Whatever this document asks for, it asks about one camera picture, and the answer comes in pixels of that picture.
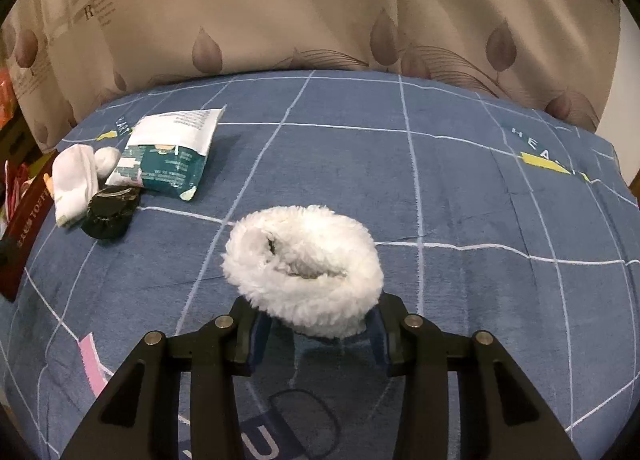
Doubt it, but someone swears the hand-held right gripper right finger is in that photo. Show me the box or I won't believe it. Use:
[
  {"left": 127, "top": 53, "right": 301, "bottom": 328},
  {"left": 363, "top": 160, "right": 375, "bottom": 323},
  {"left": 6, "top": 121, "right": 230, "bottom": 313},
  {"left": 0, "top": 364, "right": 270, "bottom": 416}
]
[{"left": 367, "top": 292, "right": 583, "bottom": 460}]

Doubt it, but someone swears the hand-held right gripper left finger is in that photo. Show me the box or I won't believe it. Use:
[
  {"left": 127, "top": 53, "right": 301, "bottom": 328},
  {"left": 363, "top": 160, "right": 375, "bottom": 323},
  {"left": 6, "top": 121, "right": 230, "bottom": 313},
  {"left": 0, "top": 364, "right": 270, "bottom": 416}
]
[{"left": 60, "top": 296, "right": 273, "bottom": 460}]

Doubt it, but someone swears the white fluffy sock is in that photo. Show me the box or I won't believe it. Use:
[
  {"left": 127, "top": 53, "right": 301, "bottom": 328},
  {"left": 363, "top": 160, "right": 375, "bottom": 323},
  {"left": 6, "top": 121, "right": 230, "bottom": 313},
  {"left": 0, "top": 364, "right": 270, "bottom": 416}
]
[{"left": 221, "top": 205, "right": 385, "bottom": 339}]

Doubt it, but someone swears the green and white packet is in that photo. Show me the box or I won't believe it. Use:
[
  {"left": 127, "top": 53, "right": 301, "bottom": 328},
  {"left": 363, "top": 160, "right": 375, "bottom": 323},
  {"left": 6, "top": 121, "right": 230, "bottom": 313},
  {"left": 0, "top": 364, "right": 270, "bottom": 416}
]
[{"left": 105, "top": 107, "right": 227, "bottom": 202}]

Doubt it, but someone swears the red tin box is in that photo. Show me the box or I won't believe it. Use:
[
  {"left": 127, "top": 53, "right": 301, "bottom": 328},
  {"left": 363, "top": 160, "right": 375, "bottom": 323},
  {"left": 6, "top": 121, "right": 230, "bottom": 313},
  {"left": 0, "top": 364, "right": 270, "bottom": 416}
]
[{"left": 0, "top": 150, "right": 58, "bottom": 303}]

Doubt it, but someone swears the white cloth with red trim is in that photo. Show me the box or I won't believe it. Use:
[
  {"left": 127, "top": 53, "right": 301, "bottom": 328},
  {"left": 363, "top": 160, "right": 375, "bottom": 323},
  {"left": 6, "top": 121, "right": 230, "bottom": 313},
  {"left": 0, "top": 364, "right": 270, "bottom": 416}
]
[{"left": 2, "top": 160, "right": 33, "bottom": 221}]

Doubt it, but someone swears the blue grid blanket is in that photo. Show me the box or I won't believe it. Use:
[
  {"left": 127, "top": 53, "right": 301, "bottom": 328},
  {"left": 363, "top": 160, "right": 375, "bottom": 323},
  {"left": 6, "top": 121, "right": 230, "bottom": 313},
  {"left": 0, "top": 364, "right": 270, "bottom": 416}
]
[{"left": 0, "top": 70, "right": 640, "bottom": 460}]

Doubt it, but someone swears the beige leaf print curtain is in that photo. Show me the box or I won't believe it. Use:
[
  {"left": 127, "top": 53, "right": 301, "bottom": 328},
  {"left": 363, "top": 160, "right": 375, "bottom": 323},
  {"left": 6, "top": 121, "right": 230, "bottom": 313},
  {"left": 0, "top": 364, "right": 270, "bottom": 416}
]
[{"left": 0, "top": 0, "right": 623, "bottom": 151}]

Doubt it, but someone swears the orange-red plastic bag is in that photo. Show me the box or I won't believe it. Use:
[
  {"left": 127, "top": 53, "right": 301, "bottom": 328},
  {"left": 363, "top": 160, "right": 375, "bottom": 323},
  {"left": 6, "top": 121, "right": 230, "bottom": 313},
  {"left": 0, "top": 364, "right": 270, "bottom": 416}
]
[{"left": 0, "top": 67, "right": 18, "bottom": 128}]

